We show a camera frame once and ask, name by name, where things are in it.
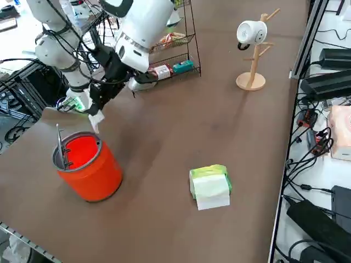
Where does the white mug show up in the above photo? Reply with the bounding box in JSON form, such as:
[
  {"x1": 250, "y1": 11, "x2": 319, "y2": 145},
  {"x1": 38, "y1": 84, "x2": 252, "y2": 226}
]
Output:
[{"x1": 236, "y1": 20, "x2": 268, "y2": 52}]

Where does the black power brick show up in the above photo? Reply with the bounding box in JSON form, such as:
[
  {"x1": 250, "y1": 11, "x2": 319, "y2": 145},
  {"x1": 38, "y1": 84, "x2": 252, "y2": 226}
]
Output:
[
  {"x1": 300, "y1": 70, "x2": 351, "y2": 101},
  {"x1": 319, "y1": 48, "x2": 351, "y2": 70}
]

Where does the peach tissue box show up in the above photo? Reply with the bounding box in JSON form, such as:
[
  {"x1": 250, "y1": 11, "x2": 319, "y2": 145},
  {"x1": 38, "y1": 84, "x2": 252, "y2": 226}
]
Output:
[{"x1": 328, "y1": 105, "x2": 351, "y2": 162}]

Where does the wooden mug tree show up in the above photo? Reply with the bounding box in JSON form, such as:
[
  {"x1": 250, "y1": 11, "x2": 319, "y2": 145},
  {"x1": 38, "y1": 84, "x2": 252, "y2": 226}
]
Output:
[{"x1": 235, "y1": 8, "x2": 281, "y2": 91}]

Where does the aluminium camera post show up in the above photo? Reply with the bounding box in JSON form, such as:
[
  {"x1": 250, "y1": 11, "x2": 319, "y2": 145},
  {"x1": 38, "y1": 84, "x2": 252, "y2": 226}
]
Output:
[{"x1": 289, "y1": 0, "x2": 329, "y2": 80}]

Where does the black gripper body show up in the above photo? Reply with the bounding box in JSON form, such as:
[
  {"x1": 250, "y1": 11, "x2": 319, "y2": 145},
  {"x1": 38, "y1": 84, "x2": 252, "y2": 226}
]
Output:
[{"x1": 93, "y1": 45, "x2": 129, "y2": 83}]

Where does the grey swing bin lid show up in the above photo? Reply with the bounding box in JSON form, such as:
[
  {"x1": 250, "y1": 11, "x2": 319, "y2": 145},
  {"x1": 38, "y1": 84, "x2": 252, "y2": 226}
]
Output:
[{"x1": 55, "y1": 123, "x2": 70, "y2": 168}]

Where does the black wire shelf rack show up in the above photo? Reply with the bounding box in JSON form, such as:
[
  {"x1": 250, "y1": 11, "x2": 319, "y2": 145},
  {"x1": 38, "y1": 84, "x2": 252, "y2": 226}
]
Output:
[{"x1": 131, "y1": 0, "x2": 202, "y2": 98}]

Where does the red brown biscuit pack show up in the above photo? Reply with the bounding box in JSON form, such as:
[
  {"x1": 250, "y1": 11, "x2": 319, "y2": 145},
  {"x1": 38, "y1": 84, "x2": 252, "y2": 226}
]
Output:
[{"x1": 148, "y1": 64, "x2": 174, "y2": 81}]

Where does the black power adapter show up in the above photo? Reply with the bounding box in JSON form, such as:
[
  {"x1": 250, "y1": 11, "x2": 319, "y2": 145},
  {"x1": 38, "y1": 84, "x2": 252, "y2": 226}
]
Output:
[{"x1": 286, "y1": 199, "x2": 351, "y2": 249}]

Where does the green tissue pack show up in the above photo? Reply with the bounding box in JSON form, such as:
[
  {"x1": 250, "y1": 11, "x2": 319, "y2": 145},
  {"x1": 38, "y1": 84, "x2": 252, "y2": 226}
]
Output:
[{"x1": 188, "y1": 163, "x2": 233, "y2": 211}]

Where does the white tissue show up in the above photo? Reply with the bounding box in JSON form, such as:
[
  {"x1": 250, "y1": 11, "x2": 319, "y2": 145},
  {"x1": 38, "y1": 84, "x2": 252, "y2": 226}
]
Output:
[{"x1": 87, "y1": 111, "x2": 106, "y2": 134}]

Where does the teal box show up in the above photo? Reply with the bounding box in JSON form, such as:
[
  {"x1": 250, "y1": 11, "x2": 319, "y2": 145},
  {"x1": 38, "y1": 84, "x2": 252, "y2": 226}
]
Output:
[{"x1": 172, "y1": 60, "x2": 194, "y2": 74}]

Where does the orange round bin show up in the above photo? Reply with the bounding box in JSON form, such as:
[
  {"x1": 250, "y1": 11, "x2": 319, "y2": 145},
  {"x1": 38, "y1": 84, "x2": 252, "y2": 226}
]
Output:
[{"x1": 52, "y1": 131, "x2": 123, "y2": 203}]

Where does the black box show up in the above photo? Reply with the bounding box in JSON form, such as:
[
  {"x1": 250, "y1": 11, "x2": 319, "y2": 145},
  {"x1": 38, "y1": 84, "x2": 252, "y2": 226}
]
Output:
[{"x1": 331, "y1": 185, "x2": 351, "y2": 227}]

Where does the packed triangle sandwich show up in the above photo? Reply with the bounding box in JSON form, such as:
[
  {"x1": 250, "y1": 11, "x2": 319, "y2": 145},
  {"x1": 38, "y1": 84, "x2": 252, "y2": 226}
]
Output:
[{"x1": 160, "y1": 32, "x2": 186, "y2": 49}]

